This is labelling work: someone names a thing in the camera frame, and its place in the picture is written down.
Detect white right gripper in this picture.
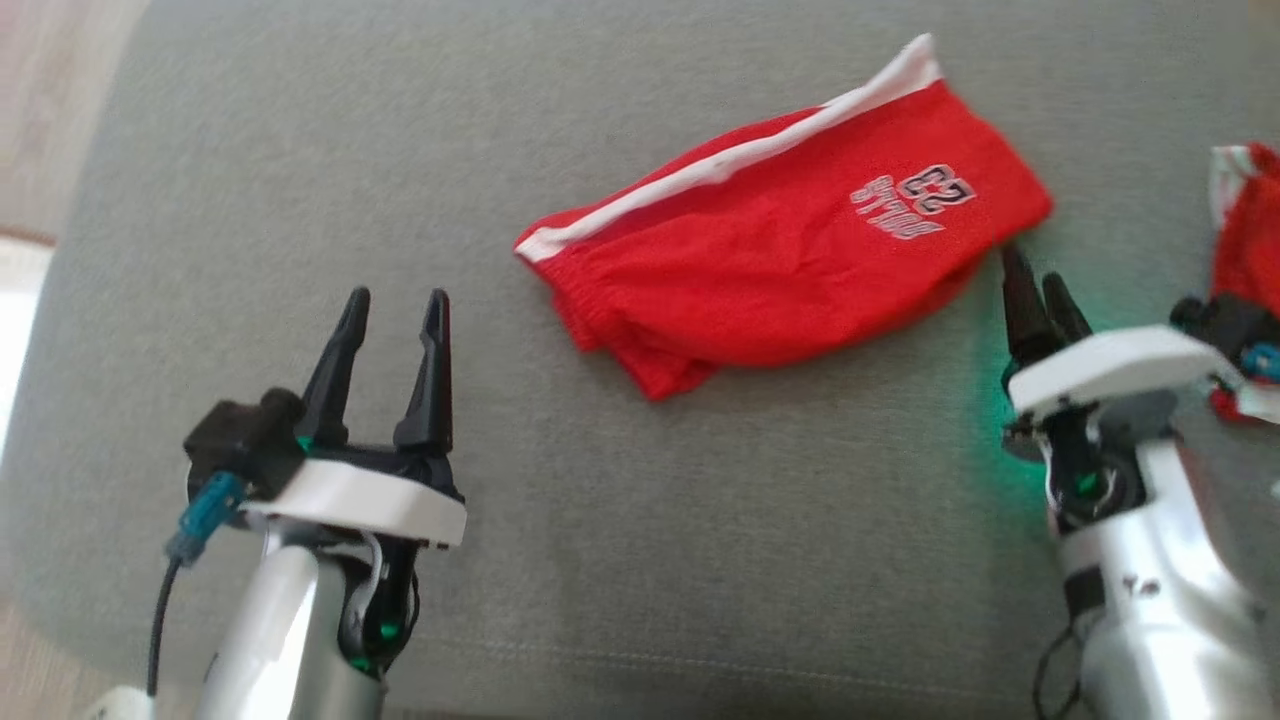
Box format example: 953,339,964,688
1000,243,1243,421

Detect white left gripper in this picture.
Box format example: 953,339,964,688
238,286,469,551

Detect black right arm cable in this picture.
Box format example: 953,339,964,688
1032,620,1093,720

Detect red Bulls 23 jersey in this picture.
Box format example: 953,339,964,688
1205,140,1280,426

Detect grey sofa ottoman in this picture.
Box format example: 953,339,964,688
0,0,1280,720

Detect white cable label tag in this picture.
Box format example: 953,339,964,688
80,685,156,720

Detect red shorts with white stripe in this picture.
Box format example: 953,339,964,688
513,33,1056,403

